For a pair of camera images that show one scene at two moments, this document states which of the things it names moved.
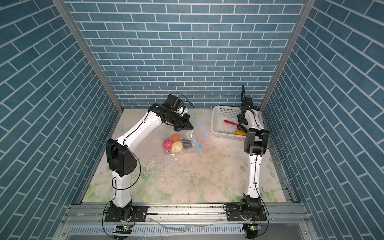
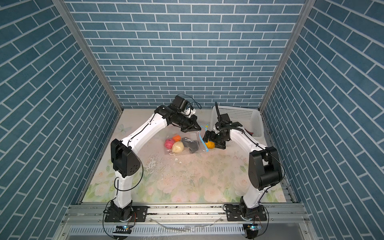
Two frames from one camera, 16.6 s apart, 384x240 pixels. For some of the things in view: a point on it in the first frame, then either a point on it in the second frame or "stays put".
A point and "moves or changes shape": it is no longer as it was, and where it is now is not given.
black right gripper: (240, 119) -> (220, 145)
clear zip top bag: (184, 142) moves or changes shape
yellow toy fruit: (238, 132) moves or changes shape
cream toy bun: (177, 146) stays put
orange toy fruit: (175, 137) stays put
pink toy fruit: (167, 144) stays put
